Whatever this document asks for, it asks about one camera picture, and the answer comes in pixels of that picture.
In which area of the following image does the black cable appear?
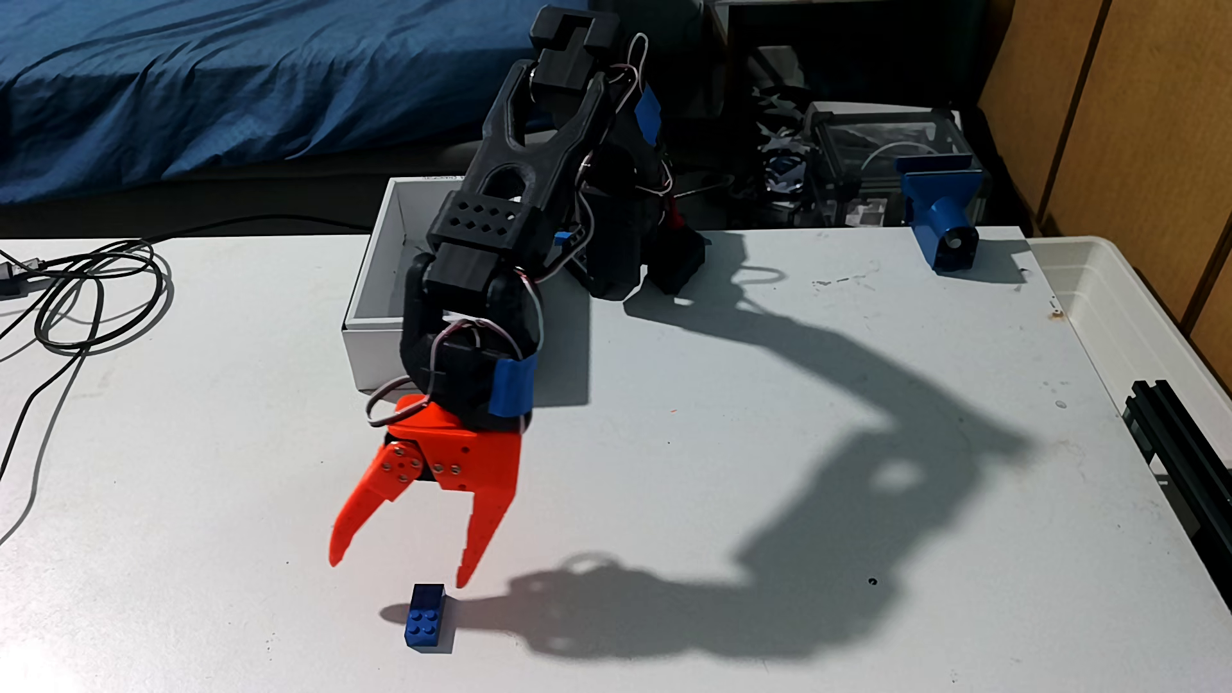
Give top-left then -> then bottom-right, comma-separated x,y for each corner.
0,214 -> 375,550

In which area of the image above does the blue printed mount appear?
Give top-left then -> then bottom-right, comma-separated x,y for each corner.
897,154 -> 985,277

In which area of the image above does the white plastic bin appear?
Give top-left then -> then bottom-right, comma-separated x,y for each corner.
1025,235 -> 1232,465

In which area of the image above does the white cardboard box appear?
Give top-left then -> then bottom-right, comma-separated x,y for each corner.
341,175 -> 529,392

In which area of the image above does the black aluminium rail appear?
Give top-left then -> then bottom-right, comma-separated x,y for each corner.
1120,378 -> 1232,610

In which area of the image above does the grey bed base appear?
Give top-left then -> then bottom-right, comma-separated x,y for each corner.
0,130 -> 540,242

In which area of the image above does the black power plug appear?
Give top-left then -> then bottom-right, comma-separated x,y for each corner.
0,256 -> 46,296

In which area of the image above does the wooden cabinet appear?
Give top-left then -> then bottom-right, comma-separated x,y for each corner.
976,0 -> 1232,391

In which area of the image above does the blue toy brick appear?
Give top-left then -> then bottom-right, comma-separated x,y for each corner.
404,582 -> 448,651

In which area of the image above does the clear plastic case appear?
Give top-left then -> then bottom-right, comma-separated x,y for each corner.
803,101 -> 975,230

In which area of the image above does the blue bed blanket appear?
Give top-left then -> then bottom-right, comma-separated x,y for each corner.
0,0 -> 593,206

